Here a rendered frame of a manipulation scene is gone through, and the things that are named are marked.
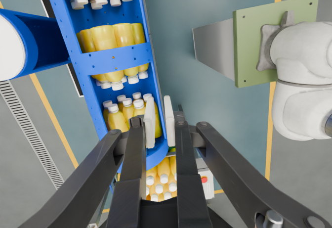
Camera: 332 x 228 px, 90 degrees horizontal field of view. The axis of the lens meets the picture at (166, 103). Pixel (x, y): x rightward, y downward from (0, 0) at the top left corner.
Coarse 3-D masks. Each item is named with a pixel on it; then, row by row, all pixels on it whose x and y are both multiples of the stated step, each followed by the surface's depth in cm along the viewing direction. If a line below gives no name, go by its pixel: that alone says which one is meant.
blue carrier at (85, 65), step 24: (120, 0) 66; (72, 24) 47; (96, 24) 68; (144, 24) 56; (72, 48) 50; (120, 48) 49; (144, 48) 55; (96, 72) 50; (96, 96) 72; (96, 120) 59; (120, 168) 65
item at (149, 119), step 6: (150, 102) 19; (150, 108) 18; (144, 114) 16; (150, 114) 16; (144, 120) 15; (150, 120) 15; (144, 126) 15; (150, 126) 15; (150, 132) 15; (150, 138) 16; (150, 144) 16
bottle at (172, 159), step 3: (171, 150) 100; (174, 150) 98; (171, 156) 95; (174, 156) 94; (171, 159) 93; (174, 159) 92; (171, 162) 91; (174, 162) 89; (171, 165) 89; (174, 165) 88; (171, 168) 88; (174, 168) 87; (171, 171) 88; (174, 171) 86; (174, 174) 85
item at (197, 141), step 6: (174, 114) 18; (180, 114) 17; (174, 120) 16; (192, 126) 15; (174, 132) 15; (192, 132) 14; (192, 138) 14; (198, 138) 14; (198, 144) 14; (204, 144) 14
